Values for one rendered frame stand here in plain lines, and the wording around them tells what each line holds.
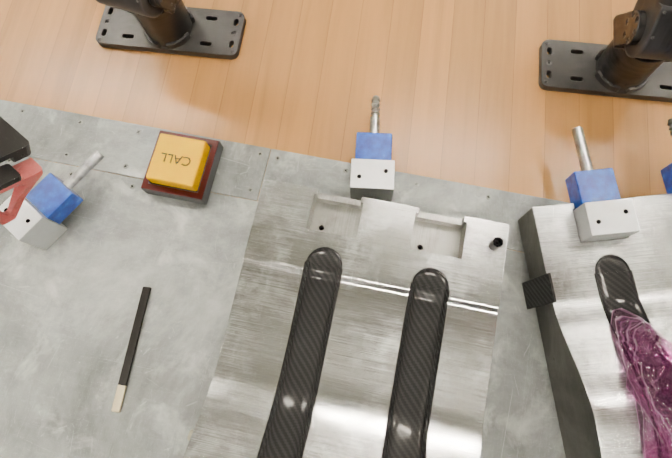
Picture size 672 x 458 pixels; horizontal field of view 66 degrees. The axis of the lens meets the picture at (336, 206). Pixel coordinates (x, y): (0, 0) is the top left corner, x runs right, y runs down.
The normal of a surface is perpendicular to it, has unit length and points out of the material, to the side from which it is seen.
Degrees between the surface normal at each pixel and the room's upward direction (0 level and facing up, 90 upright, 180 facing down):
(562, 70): 0
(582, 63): 0
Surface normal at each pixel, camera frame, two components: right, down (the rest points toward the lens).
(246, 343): -0.05, -0.25
